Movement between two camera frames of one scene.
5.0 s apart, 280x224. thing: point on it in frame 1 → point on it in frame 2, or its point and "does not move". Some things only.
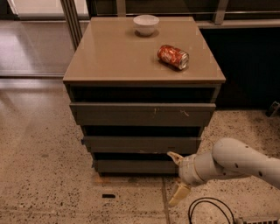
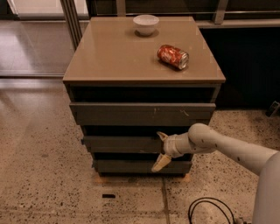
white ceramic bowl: [146, 24] does not move
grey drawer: [141, 145] does not move
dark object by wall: [273, 109] does not move
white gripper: [185, 171] → [169, 147]
